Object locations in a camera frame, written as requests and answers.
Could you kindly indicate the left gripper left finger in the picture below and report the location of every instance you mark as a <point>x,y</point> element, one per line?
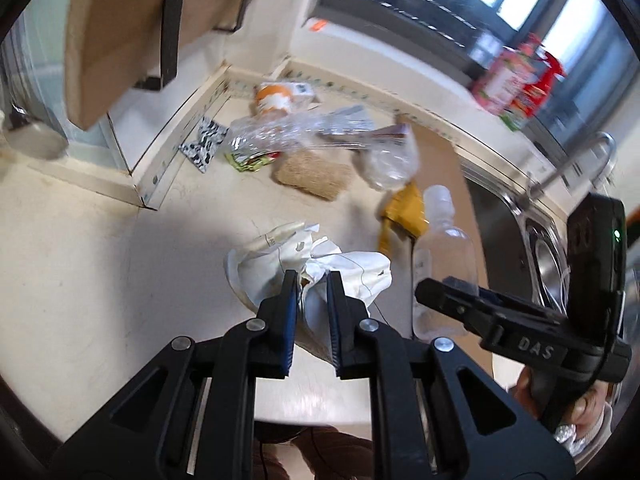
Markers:
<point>262,347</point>

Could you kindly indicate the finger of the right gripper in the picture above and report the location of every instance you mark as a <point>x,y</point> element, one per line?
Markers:
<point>432,294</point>
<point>468,291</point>

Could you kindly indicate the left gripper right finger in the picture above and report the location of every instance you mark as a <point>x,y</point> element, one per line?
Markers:
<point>362,347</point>

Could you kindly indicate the white paper bag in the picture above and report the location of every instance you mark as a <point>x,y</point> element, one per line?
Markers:
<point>255,271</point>

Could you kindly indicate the person's right hand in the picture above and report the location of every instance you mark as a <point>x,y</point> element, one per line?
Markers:
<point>585,413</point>

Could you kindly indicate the clear plastic bottle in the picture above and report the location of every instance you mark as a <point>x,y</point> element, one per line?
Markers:
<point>444,250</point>

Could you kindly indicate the stainless steel sink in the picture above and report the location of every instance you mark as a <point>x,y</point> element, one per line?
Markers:
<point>524,255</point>

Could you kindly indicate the yellow snack wrapper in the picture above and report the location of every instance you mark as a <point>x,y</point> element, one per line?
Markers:
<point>404,212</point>

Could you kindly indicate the stainless steel faucet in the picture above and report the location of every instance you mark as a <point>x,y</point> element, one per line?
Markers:
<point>604,149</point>

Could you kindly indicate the brown cardboard sheet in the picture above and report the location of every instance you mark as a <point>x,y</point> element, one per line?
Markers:
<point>439,164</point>

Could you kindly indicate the clear plastic packaging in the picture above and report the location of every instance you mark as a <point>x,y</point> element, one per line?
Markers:
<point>386,158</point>

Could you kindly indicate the brown scouring pad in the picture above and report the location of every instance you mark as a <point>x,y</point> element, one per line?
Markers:
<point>312,174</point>

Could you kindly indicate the clear crumpled plastic bag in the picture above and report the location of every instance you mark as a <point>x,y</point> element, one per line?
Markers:
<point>251,136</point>

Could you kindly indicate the green red snack wrapper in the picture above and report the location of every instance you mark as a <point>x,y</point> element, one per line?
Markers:
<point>251,163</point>

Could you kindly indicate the black white patterned wrapper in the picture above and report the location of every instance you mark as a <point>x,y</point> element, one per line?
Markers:
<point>201,151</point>

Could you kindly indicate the red spray bottle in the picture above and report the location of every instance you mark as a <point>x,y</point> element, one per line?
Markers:
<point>536,92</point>

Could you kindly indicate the orange sticker on sill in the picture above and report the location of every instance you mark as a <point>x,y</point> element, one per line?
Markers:
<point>318,25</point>

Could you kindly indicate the metal ladle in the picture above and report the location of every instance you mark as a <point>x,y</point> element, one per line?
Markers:
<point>33,138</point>

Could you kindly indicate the wooden cutting board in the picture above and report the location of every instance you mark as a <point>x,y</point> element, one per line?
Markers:
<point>111,44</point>

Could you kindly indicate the black cutting board holder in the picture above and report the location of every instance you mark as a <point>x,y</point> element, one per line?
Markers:
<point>170,23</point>

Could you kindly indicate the window frame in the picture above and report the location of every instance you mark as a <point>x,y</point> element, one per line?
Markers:
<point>590,38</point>

